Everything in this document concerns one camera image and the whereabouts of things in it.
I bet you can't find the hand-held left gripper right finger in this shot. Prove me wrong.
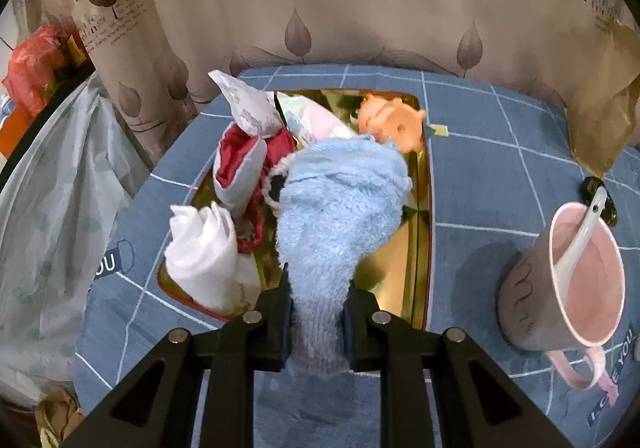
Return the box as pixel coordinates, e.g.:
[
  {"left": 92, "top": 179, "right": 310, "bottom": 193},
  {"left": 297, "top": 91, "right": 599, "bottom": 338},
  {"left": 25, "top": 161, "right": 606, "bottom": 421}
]
[{"left": 342, "top": 280, "right": 576, "bottom": 448}]

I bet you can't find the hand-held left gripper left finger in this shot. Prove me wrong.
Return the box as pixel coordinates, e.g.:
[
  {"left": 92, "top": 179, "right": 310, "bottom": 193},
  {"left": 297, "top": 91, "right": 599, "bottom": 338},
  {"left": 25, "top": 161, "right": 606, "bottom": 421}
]
[{"left": 62, "top": 263, "right": 296, "bottom": 448}]

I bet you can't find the gold metal tray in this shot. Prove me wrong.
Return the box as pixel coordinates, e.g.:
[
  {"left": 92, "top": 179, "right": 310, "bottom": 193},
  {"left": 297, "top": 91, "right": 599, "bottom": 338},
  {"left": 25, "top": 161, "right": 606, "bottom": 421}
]
[{"left": 157, "top": 89, "right": 432, "bottom": 329}]

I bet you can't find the white mesh cloth pouch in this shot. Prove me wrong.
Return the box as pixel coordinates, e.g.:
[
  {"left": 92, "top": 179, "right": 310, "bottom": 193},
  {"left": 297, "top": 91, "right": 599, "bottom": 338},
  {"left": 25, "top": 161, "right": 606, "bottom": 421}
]
[{"left": 164, "top": 202, "right": 261, "bottom": 314}]

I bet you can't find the light blue fluffy towel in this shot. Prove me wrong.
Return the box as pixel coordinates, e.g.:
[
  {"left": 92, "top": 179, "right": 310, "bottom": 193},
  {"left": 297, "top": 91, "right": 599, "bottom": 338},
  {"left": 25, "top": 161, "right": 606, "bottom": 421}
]
[{"left": 275, "top": 134, "right": 413, "bottom": 381}]

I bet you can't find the red and grey sock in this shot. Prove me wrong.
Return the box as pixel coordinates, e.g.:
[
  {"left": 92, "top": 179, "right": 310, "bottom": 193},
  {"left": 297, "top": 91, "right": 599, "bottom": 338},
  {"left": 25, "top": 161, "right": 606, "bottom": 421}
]
[{"left": 212, "top": 123, "right": 298, "bottom": 254}]

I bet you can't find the pink white wet wipes pack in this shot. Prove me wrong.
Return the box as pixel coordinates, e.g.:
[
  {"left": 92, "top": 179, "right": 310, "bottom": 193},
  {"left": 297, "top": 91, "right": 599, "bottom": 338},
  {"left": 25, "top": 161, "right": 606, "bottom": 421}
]
[{"left": 275, "top": 93, "right": 358, "bottom": 149}]

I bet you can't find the orange rubber toy animal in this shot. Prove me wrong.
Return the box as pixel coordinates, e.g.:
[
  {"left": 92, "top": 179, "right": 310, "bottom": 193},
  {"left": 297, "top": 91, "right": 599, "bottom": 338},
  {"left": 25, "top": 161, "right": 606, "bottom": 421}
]
[{"left": 356, "top": 95, "right": 427, "bottom": 154}]

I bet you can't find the white printed sachet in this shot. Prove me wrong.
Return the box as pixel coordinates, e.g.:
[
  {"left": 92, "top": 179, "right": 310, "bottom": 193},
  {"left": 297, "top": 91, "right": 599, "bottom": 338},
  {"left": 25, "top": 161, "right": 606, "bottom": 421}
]
[{"left": 207, "top": 69, "right": 283, "bottom": 136}]

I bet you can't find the grey and pink mug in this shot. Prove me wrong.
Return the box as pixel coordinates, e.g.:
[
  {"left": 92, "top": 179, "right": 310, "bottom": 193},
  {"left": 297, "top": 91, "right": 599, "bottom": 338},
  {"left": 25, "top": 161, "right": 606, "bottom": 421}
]
[{"left": 495, "top": 202, "right": 628, "bottom": 391}]

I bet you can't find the blue checked tablecloth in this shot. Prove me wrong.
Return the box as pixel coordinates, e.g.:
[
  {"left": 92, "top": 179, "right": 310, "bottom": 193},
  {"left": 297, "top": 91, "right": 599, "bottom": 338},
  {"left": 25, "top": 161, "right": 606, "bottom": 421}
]
[{"left": 75, "top": 63, "right": 640, "bottom": 448}]

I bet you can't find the white ceramic spoon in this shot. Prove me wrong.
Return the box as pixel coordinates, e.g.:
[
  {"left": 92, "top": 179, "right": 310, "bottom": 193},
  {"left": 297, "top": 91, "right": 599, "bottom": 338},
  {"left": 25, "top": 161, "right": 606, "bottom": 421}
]
[{"left": 552, "top": 185, "right": 608, "bottom": 294}]

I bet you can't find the translucent green printed plastic bag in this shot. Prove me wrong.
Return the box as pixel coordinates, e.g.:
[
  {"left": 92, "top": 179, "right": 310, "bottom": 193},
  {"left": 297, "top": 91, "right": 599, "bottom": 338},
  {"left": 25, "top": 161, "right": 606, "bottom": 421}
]
[{"left": 0, "top": 75, "right": 151, "bottom": 409}]

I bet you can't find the crumpled brown bag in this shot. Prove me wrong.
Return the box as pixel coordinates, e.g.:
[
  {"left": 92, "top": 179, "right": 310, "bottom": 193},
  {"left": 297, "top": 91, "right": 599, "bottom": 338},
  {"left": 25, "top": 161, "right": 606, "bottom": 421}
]
[{"left": 35, "top": 388, "right": 86, "bottom": 448}]

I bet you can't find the dark scrubber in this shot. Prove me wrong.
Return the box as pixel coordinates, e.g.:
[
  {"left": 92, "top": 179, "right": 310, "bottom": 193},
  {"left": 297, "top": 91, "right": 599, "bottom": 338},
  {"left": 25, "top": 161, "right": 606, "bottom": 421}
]
[{"left": 580, "top": 178, "right": 618, "bottom": 229}]

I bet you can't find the kraft paper snack bag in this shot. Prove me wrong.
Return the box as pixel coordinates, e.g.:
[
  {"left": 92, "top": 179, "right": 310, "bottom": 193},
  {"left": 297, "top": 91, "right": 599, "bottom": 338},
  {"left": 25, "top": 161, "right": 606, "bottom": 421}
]
[{"left": 565, "top": 23, "right": 640, "bottom": 179}]

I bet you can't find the orange box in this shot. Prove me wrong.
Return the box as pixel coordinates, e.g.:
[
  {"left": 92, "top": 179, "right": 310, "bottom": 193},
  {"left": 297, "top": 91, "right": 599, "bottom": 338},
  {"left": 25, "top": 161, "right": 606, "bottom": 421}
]
[{"left": 0, "top": 105, "right": 33, "bottom": 156}]

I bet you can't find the red plastic bag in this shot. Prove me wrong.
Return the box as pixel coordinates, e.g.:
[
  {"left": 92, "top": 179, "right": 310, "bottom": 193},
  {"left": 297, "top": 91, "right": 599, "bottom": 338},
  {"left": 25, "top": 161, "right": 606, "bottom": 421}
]
[{"left": 2, "top": 25, "right": 83, "bottom": 116}]

